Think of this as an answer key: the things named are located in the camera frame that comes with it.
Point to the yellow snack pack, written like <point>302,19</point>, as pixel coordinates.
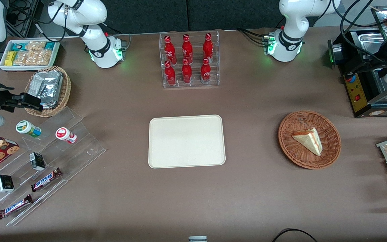
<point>10,58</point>

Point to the triangular packaged sandwich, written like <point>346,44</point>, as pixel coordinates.
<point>311,141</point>

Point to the white rectangular snack bin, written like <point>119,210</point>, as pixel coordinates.
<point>25,68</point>

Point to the clear acrylic bottle rack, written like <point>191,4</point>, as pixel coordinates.
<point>196,82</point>

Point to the clear acrylic stepped display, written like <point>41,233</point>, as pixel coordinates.
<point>79,148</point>

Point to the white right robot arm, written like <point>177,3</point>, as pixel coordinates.
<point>96,50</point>

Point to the green lid yogurt cup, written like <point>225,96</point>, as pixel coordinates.
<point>27,128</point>

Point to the teal snack pack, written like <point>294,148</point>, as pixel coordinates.
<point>49,45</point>
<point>17,47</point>

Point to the light tan wicker basket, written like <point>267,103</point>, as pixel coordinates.
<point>64,97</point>

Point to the red cola bottle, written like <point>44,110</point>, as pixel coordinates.
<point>206,73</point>
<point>170,50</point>
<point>208,48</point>
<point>170,75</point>
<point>187,50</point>
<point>186,74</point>

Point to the red lid yogurt cup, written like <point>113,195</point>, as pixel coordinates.
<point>64,134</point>

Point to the clear bag of crackers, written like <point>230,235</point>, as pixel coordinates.
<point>21,58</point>
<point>35,46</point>
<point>39,57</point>

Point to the small black white carton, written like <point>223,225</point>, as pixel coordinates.
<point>4,183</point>
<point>37,161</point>

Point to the brown round wicker basket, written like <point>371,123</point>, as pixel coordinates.
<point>297,158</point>

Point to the brown Snickers bar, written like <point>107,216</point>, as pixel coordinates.
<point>45,179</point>
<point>14,207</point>

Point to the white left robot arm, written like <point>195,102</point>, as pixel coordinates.
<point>289,20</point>

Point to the small grey device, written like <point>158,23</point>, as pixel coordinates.
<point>197,239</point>

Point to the cream plastic tray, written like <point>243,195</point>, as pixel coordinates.
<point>180,141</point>

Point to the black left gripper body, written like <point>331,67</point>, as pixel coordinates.
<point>364,66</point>

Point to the silver foil wrapped food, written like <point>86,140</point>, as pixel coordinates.
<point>45,87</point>

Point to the black food warmer appliance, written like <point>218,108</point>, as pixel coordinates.
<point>356,97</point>

